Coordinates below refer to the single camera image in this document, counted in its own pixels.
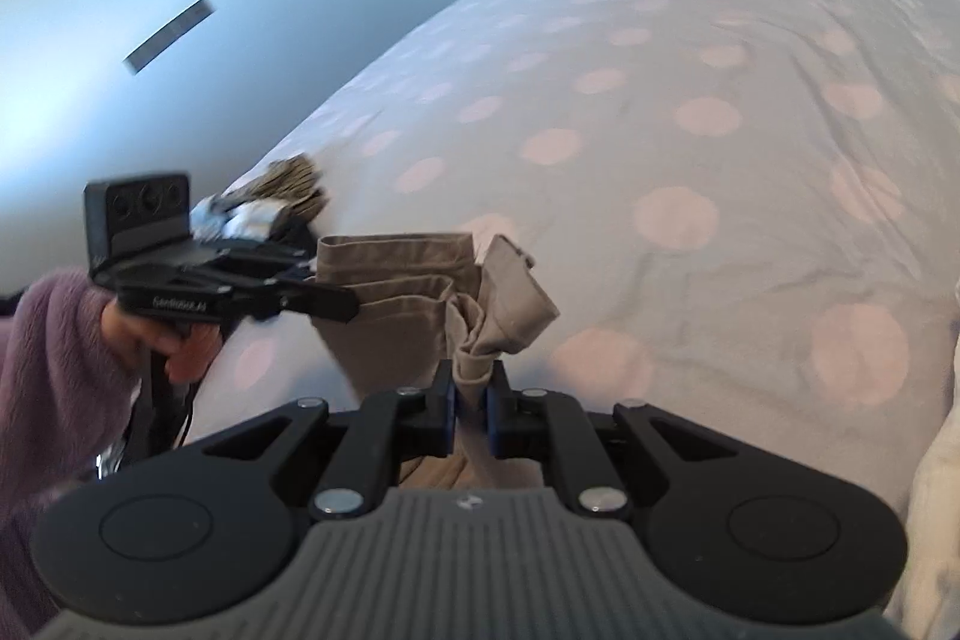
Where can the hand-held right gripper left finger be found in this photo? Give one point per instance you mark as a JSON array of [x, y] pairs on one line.
[[448, 415]]

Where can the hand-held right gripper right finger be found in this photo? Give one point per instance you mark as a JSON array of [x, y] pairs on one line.
[[491, 415]]

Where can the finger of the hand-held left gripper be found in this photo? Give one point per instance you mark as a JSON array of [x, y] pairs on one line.
[[330, 302], [270, 271]]

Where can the tan shirt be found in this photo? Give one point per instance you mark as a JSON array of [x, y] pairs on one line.
[[390, 340]]

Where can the person's left forearm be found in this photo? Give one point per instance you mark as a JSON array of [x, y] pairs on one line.
[[52, 385]]

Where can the stack of white folded clothes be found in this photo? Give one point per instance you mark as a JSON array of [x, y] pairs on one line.
[[937, 535]]

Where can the person's left hand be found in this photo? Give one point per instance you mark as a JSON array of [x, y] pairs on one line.
[[184, 359]]

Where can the black garment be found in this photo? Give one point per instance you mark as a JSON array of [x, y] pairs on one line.
[[296, 235]]

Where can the grey garment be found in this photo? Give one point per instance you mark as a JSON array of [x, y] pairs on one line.
[[240, 220]]

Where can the brown patterned garment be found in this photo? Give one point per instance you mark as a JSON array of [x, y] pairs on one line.
[[292, 183]]

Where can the polka dot bed sheet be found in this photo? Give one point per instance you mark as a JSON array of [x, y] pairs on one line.
[[675, 85]]

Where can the grey wall vent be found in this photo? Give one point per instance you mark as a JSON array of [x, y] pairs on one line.
[[169, 36]]

